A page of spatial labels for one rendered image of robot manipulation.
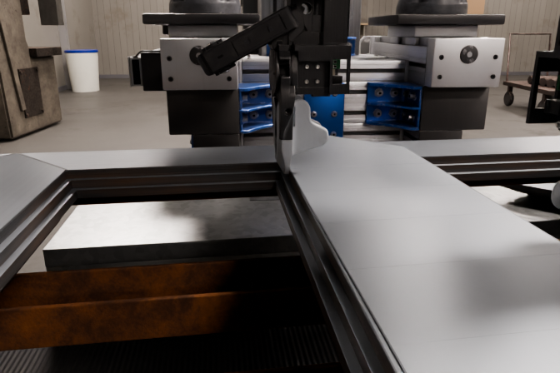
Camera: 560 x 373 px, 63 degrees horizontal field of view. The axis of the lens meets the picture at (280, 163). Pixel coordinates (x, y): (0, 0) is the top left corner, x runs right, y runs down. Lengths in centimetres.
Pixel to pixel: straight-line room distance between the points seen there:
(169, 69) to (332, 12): 41
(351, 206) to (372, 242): 8
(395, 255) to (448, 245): 5
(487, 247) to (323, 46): 26
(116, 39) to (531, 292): 1070
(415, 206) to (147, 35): 1038
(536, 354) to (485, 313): 4
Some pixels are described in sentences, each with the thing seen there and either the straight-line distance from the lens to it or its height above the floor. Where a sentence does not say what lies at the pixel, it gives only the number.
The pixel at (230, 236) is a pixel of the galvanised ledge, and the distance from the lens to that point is 77.
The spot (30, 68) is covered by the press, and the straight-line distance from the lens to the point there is 525.
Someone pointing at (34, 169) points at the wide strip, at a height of 85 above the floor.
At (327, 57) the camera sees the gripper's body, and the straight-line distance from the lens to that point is 50.
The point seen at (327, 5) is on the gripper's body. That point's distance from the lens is 51.
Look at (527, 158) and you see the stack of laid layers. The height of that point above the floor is 84.
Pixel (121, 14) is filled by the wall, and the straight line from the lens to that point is 1085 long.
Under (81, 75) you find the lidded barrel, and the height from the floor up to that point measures 29.
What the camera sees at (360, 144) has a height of 85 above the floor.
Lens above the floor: 101
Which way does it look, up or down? 16 degrees down
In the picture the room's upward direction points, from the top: straight up
